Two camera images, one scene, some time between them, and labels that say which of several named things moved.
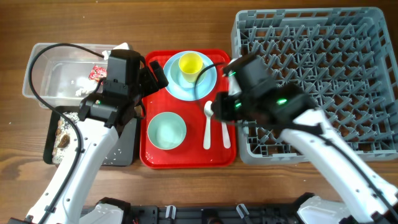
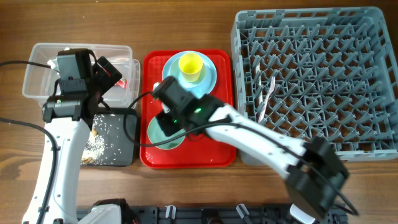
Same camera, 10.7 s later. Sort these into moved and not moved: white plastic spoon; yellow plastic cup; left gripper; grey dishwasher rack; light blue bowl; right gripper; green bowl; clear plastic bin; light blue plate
Moved: white plastic spoon; right gripper; left gripper
Not moved: green bowl; yellow plastic cup; light blue plate; grey dishwasher rack; clear plastic bin; light blue bowl
